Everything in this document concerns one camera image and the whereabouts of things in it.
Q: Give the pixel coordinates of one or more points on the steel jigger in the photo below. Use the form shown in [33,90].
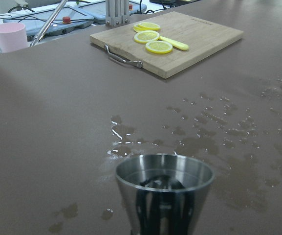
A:
[163,194]

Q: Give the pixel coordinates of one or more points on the lemon slice middle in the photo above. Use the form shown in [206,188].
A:
[146,36]

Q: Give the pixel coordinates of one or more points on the lemon slice far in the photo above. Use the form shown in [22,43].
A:
[143,26]

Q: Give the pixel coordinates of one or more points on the bamboo cutting board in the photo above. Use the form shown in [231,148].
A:
[203,37]

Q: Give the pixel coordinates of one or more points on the teach pendant tablet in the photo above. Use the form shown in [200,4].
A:
[67,20]

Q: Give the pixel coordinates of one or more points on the silver metal rod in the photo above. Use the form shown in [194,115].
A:
[48,22]

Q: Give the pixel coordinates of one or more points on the pink plastic cup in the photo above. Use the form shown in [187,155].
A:
[12,37]

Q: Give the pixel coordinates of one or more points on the metal board handle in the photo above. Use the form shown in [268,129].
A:
[138,64]

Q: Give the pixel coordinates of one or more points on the aluminium frame post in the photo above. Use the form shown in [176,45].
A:
[117,12]

